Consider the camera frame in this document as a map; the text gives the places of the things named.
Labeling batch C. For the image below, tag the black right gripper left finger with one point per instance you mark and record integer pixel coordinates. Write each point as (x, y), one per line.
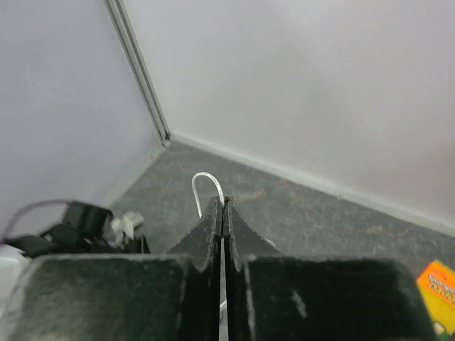
(169, 296)

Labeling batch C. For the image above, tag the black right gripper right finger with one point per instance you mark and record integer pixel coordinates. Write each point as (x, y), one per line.
(271, 296)

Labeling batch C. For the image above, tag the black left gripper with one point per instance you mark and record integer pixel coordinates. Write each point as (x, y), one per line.
(136, 245)

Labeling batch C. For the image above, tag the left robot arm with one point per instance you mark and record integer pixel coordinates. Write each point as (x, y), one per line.
(84, 228)

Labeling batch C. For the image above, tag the orange green carton box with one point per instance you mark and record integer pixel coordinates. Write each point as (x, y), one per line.
(436, 285)

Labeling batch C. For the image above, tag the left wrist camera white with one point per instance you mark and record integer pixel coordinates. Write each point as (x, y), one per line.
(123, 228)

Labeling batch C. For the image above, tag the aluminium corner post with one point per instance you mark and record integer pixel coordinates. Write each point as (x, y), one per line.
(125, 32)

